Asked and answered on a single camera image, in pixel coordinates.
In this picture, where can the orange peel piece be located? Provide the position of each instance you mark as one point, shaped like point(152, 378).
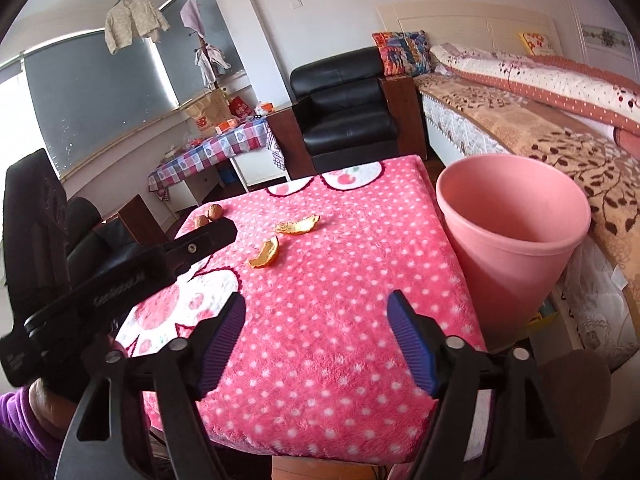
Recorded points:
point(300, 226)
point(265, 255)

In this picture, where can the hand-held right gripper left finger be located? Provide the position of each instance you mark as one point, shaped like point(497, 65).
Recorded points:
point(225, 340)

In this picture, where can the white wardrobe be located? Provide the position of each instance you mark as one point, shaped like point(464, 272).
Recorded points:
point(605, 10)

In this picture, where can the colourful patterned pillow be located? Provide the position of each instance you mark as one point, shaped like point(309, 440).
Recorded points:
point(400, 52)

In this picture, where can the person's left forearm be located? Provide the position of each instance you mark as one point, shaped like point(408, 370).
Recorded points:
point(20, 420)

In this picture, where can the brown rounded object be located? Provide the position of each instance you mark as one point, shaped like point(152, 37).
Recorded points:
point(575, 390)

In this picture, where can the pink plastic bin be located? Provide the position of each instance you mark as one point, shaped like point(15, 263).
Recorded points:
point(500, 240)

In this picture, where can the orange box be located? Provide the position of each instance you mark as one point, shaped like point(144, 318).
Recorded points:
point(230, 124)

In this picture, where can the cream headboard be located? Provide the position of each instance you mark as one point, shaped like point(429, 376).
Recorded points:
point(465, 20)

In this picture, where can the white desk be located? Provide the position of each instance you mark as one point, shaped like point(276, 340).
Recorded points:
point(250, 165)

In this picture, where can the yellow pillow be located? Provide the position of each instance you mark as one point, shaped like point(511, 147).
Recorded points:
point(537, 42)

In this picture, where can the brown paper bag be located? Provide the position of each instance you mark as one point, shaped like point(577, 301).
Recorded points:
point(207, 110)

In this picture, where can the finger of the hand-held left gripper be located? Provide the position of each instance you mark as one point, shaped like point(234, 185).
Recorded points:
point(200, 245)

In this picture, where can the black leather armchair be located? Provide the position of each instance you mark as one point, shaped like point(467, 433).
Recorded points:
point(345, 105)

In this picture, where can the white hanging garment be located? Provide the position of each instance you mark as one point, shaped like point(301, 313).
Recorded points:
point(210, 62)

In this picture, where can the brown leaf-pattern blanket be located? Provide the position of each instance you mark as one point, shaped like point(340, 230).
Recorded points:
point(550, 135)

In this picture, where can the pink dotted fleece blanket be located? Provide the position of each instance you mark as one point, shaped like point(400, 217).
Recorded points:
point(325, 285)

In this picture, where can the red bag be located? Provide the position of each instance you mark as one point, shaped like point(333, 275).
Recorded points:
point(240, 107)

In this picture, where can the walnut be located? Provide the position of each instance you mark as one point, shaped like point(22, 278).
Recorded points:
point(201, 221)
point(215, 211)

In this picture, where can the wooden side table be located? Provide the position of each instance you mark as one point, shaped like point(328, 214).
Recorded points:
point(135, 217)

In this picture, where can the blue item under desk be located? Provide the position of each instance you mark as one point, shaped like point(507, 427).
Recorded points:
point(227, 175)

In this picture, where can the rolled pink dotted quilt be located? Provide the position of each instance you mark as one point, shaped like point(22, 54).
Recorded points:
point(540, 80)

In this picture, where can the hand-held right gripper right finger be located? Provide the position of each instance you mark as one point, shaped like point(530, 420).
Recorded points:
point(415, 345)

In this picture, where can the checkered tablecloth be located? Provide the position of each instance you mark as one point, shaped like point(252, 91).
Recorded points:
point(215, 152)

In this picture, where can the pink hanging cloth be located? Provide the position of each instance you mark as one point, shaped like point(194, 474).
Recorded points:
point(191, 15)

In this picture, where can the cream knitted sweater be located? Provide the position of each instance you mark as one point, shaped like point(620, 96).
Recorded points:
point(132, 22)

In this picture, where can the black leather sofa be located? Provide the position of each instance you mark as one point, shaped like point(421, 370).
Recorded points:
point(85, 240)

